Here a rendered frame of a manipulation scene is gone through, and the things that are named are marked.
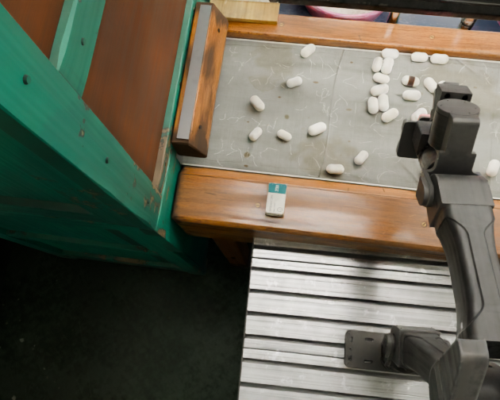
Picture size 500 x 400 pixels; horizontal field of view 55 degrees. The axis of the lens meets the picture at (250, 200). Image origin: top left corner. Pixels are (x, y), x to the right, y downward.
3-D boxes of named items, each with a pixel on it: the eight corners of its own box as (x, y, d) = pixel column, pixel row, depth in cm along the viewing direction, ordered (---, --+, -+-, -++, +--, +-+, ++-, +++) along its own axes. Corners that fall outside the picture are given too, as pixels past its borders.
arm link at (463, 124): (419, 98, 69) (440, 135, 59) (481, 99, 68) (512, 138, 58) (404, 167, 75) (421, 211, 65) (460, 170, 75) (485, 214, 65)
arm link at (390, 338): (387, 332, 81) (387, 367, 80) (440, 336, 81) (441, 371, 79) (379, 332, 87) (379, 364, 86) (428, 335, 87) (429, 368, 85)
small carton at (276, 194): (283, 217, 92) (283, 214, 90) (265, 214, 92) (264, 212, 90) (286, 186, 93) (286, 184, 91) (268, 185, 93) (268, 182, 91)
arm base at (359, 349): (351, 329, 87) (349, 370, 85) (464, 341, 86) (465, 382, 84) (345, 329, 95) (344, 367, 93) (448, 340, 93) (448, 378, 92)
